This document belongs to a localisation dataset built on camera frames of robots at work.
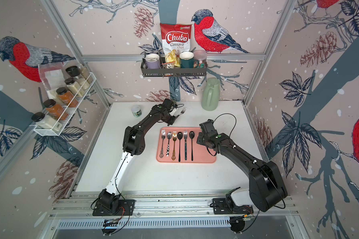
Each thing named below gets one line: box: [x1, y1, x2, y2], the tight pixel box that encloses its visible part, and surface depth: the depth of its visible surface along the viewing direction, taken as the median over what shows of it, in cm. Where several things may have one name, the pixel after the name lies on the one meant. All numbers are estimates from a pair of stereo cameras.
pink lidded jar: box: [193, 49, 208, 69], surface depth 87 cm
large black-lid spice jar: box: [65, 65, 91, 91], surface depth 81 cm
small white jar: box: [131, 105, 143, 118], surface depth 113 cm
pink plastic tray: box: [156, 126, 217, 164], surface depth 97 cm
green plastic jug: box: [200, 77, 221, 112], surface depth 103 cm
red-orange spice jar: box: [55, 86, 79, 108], surface depth 73 cm
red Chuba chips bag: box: [159, 22, 192, 55], surface depth 81 cm
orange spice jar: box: [42, 99, 69, 121], surface depth 68 cm
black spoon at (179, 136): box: [177, 131, 183, 163], surface depth 102 cm
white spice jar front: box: [31, 112, 63, 132], surface depth 63 cm
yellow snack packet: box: [162, 49, 181, 69], surface depth 87 cm
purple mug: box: [145, 53, 161, 70], surface depth 84 cm
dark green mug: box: [179, 51, 199, 69], surface depth 86 cm
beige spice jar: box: [64, 77, 86, 98], surface depth 78 cm
